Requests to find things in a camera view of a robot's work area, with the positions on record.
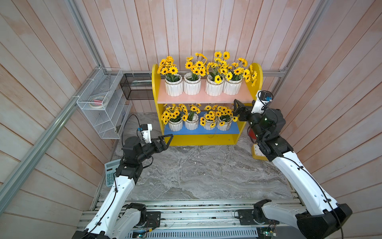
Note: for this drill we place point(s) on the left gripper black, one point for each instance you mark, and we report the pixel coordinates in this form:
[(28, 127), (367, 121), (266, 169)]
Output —
[(159, 149)]

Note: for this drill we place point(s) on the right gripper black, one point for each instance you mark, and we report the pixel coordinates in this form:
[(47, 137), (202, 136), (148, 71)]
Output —
[(243, 110)]

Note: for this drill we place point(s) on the sunflower pot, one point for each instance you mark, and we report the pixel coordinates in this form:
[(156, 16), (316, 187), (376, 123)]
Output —
[(174, 116), (217, 70), (225, 118), (191, 116), (196, 69), (208, 120), (173, 81), (237, 73)]

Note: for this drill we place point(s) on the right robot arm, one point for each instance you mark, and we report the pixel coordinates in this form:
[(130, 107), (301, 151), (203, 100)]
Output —
[(322, 214)]

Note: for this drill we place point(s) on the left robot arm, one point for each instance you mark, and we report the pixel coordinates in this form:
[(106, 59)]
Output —
[(116, 191)]

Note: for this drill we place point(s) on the yellow shelf unit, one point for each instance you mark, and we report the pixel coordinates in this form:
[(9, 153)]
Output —
[(201, 136)]

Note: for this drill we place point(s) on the red pencil cup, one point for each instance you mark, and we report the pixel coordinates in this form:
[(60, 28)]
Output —
[(251, 135)]

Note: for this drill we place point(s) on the yellow alarm clock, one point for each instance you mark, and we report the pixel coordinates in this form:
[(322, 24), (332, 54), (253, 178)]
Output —
[(257, 154)]

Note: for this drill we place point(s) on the light blue calculator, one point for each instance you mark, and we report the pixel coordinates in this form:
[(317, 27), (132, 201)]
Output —
[(110, 171)]

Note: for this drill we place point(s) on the tape roll in rack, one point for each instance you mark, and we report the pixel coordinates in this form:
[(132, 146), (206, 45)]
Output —
[(98, 102)]

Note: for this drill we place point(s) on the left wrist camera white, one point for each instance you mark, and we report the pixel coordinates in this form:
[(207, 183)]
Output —
[(145, 130)]

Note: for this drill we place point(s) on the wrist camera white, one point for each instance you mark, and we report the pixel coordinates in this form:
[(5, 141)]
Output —
[(145, 130), (263, 98)]

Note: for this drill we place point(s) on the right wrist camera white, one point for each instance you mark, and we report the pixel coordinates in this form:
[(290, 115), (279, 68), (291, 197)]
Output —
[(263, 98)]

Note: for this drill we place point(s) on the black wire basket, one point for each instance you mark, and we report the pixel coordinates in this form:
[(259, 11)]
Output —
[(137, 86)]

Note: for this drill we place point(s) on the white wire mesh rack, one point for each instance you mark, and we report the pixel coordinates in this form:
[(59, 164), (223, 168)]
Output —
[(108, 121)]

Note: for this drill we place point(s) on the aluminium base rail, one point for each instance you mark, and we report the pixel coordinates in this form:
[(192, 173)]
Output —
[(193, 219)]

